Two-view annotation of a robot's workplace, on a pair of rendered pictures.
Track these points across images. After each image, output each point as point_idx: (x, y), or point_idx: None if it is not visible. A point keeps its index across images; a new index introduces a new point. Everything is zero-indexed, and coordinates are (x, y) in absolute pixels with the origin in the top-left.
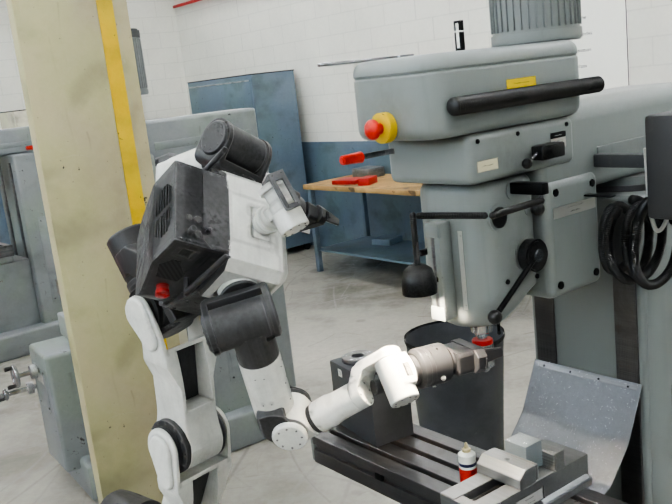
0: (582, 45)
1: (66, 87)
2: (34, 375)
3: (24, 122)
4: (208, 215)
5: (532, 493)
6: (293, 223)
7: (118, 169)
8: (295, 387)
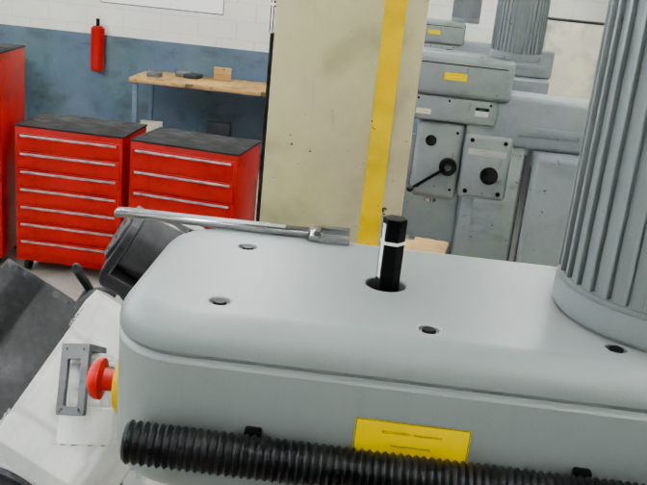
0: None
1: (322, 49)
2: None
3: (556, 34)
4: (1, 358)
5: None
6: (62, 438)
7: (359, 165)
8: None
